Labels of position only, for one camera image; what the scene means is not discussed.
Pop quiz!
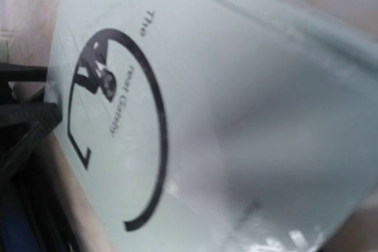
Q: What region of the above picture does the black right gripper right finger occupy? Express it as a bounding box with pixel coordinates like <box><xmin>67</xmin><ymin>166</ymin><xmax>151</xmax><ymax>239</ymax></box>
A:
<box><xmin>1</xmin><ymin>102</ymin><xmax>62</xmax><ymax>172</ymax></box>

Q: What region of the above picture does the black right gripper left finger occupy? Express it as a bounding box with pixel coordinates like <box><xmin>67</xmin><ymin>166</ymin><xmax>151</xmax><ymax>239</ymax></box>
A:
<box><xmin>0</xmin><ymin>63</ymin><xmax>47</xmax><ymax>82</ymax></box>

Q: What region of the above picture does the navy blue student backpack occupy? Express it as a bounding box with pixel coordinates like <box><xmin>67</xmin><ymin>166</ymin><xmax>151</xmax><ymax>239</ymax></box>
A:
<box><xmin>1</xmin><ymin>175</ymin><xmax>80</xmax><ymax>251</ymax></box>

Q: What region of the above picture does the grey book with G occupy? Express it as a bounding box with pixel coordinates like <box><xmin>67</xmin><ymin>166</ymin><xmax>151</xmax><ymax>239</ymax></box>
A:
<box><xmin>45</xmin><ymin>0</ymin><xmax>377</xmax><ymax>251</ymax></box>

